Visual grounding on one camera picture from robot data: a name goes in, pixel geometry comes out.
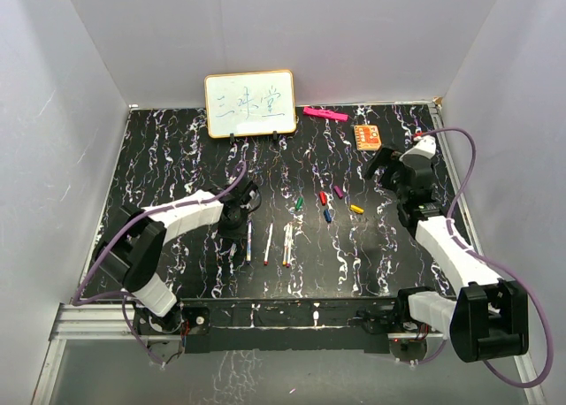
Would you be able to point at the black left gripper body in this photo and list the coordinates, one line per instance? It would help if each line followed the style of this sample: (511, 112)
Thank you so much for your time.
(235, 231)

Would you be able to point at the red pen cap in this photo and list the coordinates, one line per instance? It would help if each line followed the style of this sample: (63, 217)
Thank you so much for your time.
(323, 198)

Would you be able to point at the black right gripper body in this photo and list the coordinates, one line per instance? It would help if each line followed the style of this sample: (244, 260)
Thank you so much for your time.
(389, 159)

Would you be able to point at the red whiteboard pen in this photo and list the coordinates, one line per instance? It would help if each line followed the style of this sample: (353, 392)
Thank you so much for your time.
(268, 244)

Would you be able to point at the purple whiteboard pen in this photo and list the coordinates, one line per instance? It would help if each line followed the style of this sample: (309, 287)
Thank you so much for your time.
(290, 231)

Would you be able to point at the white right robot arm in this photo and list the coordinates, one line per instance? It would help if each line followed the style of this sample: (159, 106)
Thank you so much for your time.
(488, 319)

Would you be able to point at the small yellow-framed whiteboard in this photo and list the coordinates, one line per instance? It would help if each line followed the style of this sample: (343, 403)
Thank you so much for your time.
(249, 104)

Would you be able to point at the blue whiteboard pen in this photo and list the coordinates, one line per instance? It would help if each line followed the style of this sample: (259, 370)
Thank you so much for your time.
(249, 242)

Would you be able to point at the yellow pen cap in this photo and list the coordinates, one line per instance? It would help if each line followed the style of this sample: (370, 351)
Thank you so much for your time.
(356, 209)

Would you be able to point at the yellow whiteboard pen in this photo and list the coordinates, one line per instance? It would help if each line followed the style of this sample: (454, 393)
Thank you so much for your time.
(286, 245)

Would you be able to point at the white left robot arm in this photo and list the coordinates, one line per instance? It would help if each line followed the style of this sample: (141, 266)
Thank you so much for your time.
(131, 248)

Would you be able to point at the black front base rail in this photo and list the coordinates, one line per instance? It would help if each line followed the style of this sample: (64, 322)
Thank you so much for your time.
(305, 324)

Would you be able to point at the purple pen cap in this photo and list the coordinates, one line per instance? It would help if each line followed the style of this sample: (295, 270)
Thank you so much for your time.
(338, 191)

